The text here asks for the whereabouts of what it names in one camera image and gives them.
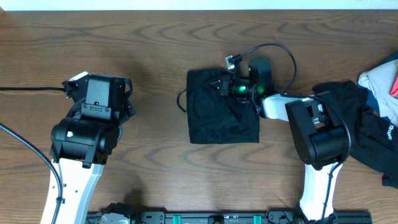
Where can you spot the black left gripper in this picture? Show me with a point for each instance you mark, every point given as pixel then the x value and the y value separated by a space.
pixel 129 109

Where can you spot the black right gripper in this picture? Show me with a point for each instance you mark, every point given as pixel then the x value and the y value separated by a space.
pixel 225 85

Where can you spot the black cloth shorts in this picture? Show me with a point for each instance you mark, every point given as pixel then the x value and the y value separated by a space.
pixel 216 119

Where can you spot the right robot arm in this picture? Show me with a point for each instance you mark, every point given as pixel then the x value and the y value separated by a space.
pixel 321 137

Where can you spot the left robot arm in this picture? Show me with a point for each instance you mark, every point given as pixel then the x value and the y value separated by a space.
pixel 82 142

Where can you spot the pile of clothes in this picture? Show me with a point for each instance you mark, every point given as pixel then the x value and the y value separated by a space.
pixel 370 112

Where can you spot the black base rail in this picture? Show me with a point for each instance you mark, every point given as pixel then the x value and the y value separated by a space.
pixel 121 213

